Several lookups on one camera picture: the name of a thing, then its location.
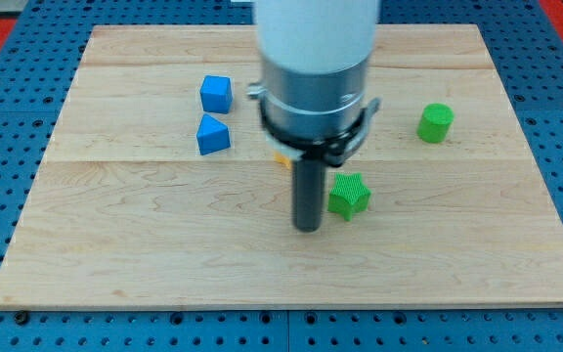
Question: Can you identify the green cylinder block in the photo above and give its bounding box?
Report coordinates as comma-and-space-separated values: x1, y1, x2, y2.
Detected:
416, 103, 455, 144

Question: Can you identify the green star block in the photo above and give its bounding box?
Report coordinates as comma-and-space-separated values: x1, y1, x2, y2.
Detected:
327, 173, 371, 221

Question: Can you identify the light wooden board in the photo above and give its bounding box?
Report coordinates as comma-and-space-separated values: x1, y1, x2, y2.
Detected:
0, 24, 563, 311

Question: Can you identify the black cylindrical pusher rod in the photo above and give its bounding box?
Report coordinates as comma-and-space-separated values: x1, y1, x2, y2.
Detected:
292, 159, 325, 232

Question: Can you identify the blue triangular prism block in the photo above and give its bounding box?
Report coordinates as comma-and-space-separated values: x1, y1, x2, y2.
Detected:
195, 114, 231, 155

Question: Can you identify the blue cube block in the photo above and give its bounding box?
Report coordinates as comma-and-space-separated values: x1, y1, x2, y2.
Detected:
199, 75, 233, 114

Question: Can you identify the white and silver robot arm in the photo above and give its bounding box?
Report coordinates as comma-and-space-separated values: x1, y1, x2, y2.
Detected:
248, 0, 381, 232

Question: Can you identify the yellow hexagon block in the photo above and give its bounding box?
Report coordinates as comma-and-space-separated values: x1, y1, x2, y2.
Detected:
274, 152, 292, 170

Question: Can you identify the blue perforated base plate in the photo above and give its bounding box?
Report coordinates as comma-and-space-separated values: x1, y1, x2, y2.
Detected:
0, 0, 563, 351

